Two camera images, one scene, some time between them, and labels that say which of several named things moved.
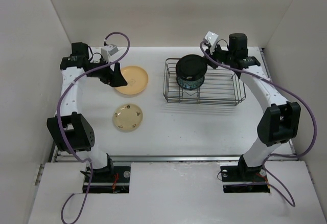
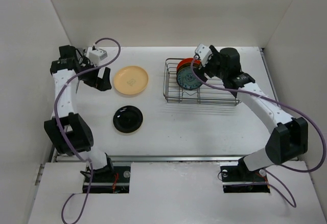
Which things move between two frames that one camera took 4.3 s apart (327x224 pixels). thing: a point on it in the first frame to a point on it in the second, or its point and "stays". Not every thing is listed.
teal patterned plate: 190,84 stays
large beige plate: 137,80 stays
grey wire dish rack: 220,87 stays
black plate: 191,67 to 127,119
